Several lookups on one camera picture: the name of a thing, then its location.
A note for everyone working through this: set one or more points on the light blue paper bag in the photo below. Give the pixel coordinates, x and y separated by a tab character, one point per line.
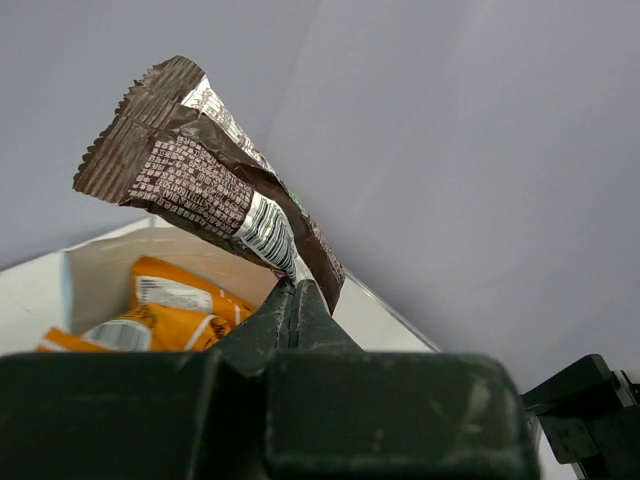
97	284

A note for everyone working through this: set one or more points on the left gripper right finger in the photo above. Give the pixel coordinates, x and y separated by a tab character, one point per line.
335	411

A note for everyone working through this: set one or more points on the brown chocolate bar wrapper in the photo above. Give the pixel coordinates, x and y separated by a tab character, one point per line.
174	150

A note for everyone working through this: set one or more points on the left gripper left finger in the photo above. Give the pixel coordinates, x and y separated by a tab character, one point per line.
142	415

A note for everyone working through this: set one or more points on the orange chips bag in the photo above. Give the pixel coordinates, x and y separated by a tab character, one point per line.
172	309

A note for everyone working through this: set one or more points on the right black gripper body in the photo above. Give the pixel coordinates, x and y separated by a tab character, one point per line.
589	414

